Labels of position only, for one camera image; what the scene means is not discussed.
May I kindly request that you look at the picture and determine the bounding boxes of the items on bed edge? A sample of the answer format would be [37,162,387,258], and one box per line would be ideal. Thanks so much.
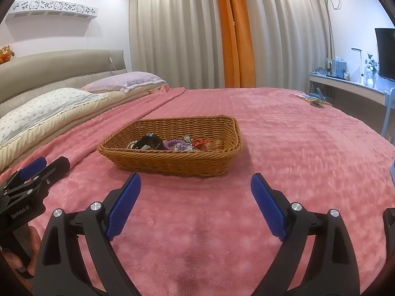
[295,93,332,108]

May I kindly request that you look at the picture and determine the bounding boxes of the orange plush toy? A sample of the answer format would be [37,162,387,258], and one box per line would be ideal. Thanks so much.
[0,45,15,64]

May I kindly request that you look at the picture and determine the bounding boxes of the black wristwatch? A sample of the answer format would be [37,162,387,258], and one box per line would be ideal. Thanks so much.
[132,133,165,150]

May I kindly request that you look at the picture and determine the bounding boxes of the orange red string bracelet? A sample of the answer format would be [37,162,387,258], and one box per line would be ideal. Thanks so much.
[190,138,216,152]

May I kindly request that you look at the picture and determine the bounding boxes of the grey curtain right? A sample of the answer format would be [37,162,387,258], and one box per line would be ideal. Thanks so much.
[246,0,334,92]

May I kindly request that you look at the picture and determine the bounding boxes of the light blue chair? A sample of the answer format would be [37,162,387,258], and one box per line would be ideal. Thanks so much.
[381,88,395,138]

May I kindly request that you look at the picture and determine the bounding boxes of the pink pillow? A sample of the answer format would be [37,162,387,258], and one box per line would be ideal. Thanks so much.
[82,72,165,93]

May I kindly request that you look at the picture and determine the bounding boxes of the white desk lamp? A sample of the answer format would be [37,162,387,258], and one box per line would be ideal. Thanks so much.
[351,47,364,84]

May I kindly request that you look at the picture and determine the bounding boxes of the books on desk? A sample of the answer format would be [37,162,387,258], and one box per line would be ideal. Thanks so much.
[327,56,347,79]

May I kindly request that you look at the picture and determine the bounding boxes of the white floral pillow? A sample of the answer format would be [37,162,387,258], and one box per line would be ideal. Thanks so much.
[1,88,108,146]

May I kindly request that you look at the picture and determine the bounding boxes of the black television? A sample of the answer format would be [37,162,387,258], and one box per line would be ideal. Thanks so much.
[375,28,395,80]

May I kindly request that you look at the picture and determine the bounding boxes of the purple coil hair tie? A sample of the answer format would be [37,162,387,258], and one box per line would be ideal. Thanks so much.
[162,138,196,152]

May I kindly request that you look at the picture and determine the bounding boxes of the grey curtain left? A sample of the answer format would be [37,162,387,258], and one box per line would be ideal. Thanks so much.
[129,0,224,90]

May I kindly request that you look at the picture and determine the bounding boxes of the orange curtain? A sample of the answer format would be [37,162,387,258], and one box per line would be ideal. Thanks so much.
[217,0,256,88]

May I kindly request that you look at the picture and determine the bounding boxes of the grey curtain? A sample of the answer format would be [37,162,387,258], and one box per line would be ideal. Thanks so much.
[246,0,334,92]
[129,0,224,90]

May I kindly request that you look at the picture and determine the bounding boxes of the brown wicker basket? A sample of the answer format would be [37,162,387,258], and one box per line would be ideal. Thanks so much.
[98,116,242,177]

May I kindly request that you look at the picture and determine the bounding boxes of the person left hand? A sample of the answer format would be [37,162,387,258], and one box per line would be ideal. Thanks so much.
[1,224,41,294]

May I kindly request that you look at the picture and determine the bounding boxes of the beige padded headboard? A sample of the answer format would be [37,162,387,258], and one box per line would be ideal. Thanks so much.
[1,50,127,116]

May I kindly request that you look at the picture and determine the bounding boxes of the beige folded quilt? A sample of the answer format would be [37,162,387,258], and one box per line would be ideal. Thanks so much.
[1,83,169,172]

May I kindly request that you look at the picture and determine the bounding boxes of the white vase with plant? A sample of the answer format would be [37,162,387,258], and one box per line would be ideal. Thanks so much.
[364,53,378,88]

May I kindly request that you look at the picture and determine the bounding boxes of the white wall desk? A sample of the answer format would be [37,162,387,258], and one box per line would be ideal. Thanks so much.
[309,72,394,106]

